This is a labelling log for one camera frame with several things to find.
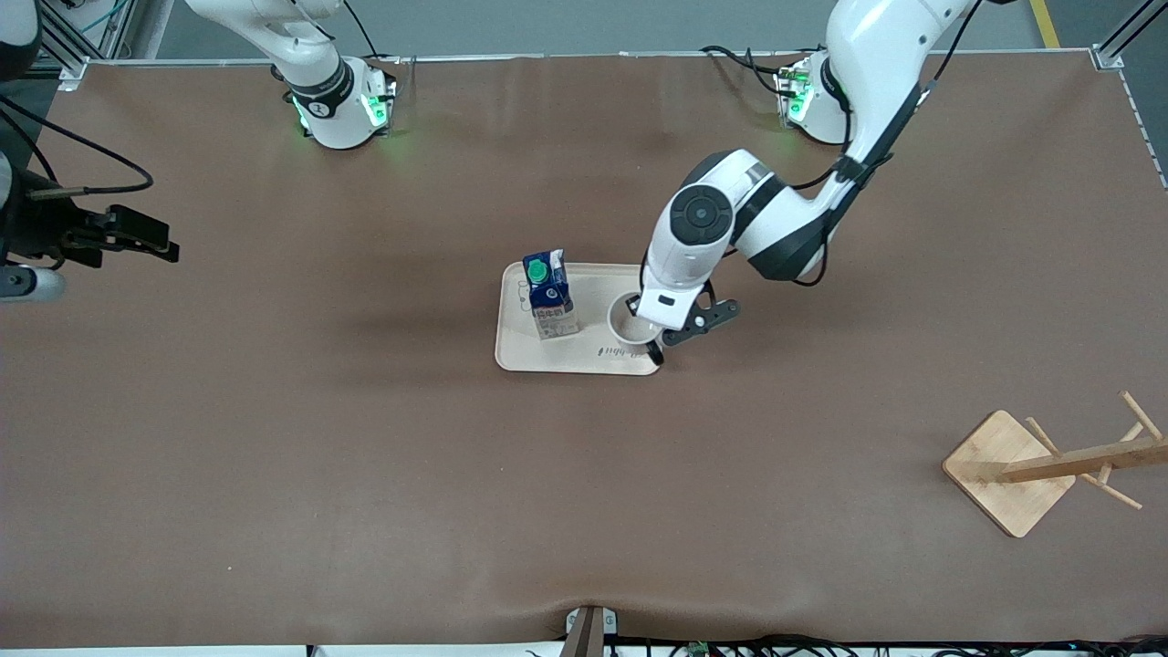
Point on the brown table cover mat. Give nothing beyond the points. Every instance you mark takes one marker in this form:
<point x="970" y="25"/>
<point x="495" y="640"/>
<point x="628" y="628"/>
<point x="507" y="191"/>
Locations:
<point x="584" y="502"/>

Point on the wooden cup rack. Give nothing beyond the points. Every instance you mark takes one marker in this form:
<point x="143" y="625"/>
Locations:
<point x="1004" y="474"/>

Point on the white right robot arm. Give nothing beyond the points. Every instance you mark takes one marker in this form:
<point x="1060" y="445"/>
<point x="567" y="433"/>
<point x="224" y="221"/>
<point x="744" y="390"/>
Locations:
<point x="301" y="46"/>

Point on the cream rabbit print tray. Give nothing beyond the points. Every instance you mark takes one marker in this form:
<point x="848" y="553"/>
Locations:
<point x="547" y="356"/>

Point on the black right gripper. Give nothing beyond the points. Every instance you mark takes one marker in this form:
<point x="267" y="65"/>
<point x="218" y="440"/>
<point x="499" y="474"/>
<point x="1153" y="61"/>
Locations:
<point x="38" y="235"/>

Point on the blue white milk carton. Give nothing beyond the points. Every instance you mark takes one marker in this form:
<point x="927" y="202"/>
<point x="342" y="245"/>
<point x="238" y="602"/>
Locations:
<point x="552" y="306"/>

